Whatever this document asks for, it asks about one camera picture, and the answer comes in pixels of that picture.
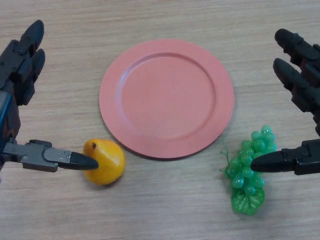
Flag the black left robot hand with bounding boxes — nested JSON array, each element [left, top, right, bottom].
[[0, 19, 99, 174]]

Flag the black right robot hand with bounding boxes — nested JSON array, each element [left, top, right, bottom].
[[250, 28, 320, 176]]

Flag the green grapes bunch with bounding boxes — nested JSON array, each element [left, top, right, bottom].
[[219, 125, 278, 216]]

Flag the pink round plate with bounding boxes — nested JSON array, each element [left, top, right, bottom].
[[98, 38, 235, 161]]

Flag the yellow pear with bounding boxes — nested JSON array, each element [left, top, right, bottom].
[[82, 138, 126, 186]]

